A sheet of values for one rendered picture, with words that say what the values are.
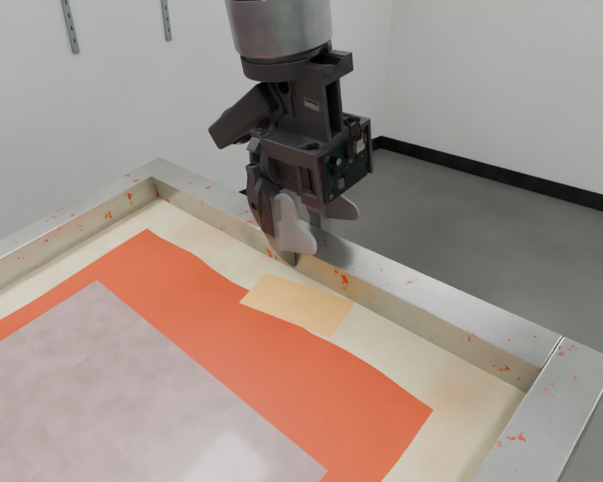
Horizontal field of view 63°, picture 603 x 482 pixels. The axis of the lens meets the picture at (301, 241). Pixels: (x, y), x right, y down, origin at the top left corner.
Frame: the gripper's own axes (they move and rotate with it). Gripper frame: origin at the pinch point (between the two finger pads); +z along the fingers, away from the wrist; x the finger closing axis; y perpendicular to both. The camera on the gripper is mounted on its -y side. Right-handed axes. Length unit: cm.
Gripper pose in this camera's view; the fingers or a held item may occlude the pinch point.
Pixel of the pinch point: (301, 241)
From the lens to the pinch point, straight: 51.0
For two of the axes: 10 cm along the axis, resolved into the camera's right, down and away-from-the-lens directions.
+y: 7.3, 3.4, -6.0
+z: 1.4, 7.8, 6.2
